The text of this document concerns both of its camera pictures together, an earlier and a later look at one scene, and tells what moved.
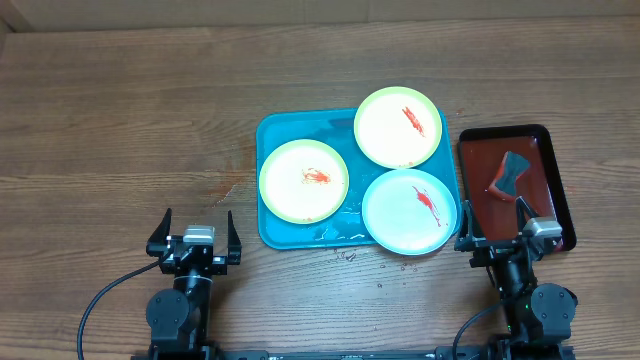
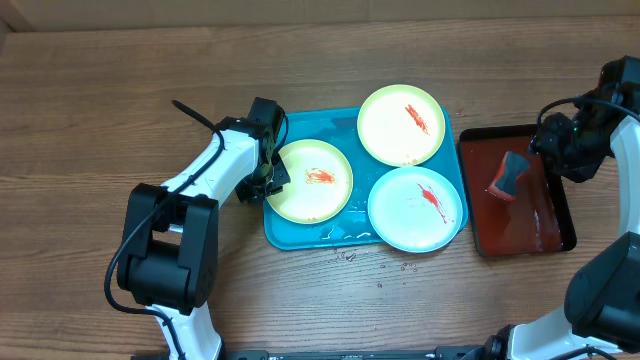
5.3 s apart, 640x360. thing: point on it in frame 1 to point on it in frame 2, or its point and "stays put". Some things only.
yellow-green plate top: [398, 127] stays put
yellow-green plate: [303, 181] stays put
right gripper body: [491, 249] to [580, 148]
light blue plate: [409, 212] stays put
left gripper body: [219, 266] to [267, 181]
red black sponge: [504, 184] stays put
